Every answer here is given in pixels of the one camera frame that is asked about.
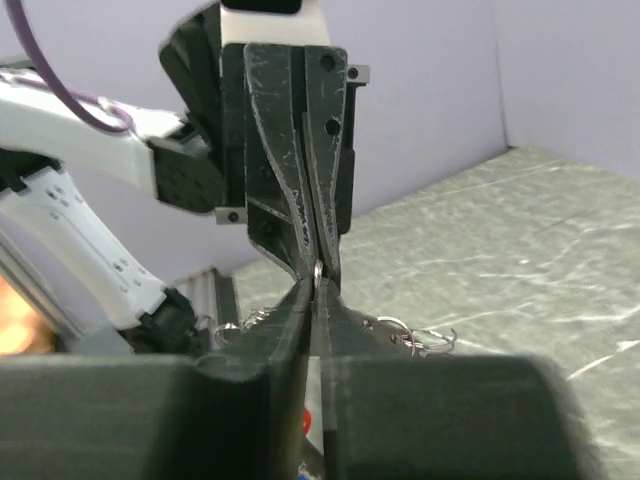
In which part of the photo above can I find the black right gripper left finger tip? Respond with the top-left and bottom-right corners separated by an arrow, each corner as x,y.
1,278 -> 314,479

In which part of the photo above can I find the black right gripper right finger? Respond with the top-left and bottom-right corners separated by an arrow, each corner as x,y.
317,279 -> 621,480

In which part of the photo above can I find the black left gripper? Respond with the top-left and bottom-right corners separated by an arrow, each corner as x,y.
216,43 -> 370,280

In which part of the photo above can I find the red key tag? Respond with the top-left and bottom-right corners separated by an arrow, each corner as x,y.
303,407 -> 312,436

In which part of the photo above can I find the metal disc keyring with rings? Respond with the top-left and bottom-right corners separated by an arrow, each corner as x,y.
197,259 -> 461,480

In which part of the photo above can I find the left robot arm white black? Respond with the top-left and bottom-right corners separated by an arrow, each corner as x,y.
1,1 -> 369,354

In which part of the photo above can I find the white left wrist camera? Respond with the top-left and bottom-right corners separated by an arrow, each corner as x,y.
220,0 -> 331,46

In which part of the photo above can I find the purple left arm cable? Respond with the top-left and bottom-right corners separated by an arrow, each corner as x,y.
7,0 -> 135,135

